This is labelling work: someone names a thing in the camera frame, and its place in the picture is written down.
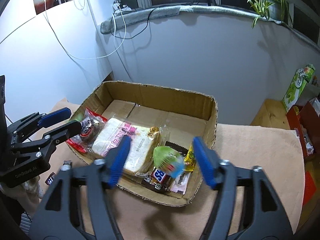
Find red plum snack bag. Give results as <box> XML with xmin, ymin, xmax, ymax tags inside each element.
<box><xmin>66</xmin><ymin>108</ymin><xmax>107</xmax><ymax>154</ymax></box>

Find brown snickers bar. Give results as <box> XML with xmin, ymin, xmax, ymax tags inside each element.
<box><xmin>142</xmin><ymin>141</ymin><xmax>188</xmax><ymax>193</ymax></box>

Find pink white candy sachet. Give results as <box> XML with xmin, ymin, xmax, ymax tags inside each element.
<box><xmin>170</xmin><ymin>172</ymin><xmax>191</xmax><ymax>194</ymax></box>

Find yellow candy wrapper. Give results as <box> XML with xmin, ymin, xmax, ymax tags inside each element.
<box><xmin>184</xmin><ymin>145</ymin><xmax>196</xmax><ymax>172</ymax></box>

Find packaged toast bread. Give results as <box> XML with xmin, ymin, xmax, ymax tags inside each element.
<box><xmin>92</xmin><ymin>118</ymin><xmax>160</xmax><ymax>176</ymax></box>

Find green jelly cup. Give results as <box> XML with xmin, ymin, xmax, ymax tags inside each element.
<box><xmin>153</xmin><ymin>146</ymin><xmax>184</xmax><ymax>178</ymax></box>

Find black patterned candy wrapper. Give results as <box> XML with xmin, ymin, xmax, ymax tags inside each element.
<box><xmin>63</xmin><ymin>160</ymin><xmax>73</xmax><ymax>168</ymax></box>

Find red plastic lid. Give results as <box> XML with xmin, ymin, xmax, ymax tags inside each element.
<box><xmin>303</xmin><ymin>171</ymin><xmax>317</xmax><ymax>206</ymax></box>

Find red storage box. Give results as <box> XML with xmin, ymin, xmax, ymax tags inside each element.
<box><xmin>286</xmin><ymin>102</ymin><xmax>319</xmax><ymax>158</ymax></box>

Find brown cardboard box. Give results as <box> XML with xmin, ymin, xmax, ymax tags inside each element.
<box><xmin>67</xmin><ymin>81</ymin><xmax>218</xmax><ymax>207</ymax></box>

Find white power strip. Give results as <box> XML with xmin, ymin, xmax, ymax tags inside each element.
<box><xmin>112</xmin><ymin>2</ymin><xmax>132</xmax><ymax>15</ymax></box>

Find grey windowsill cushion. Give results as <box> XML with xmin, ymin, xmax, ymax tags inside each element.
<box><xmin>100</xmin><ymin>5</ymin><xmax>319</xmax><ymax>51</ymax></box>

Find potted spider plant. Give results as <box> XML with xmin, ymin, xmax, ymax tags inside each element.
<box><xmin>246</xmin><ymin>0</ymin><xmax>293</xmax><ymax>29</ymax></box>

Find white cable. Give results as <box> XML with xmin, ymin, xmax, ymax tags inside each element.
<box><xmin>41</xmin><ymin>0</ymin><xmax>127</xmax><ymax>61</ymax></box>

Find black cable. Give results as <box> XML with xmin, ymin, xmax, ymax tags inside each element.
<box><xmin>112</xmin><ymin>3</ymin><xmax>157</xmax><ymax>41</ymax></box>

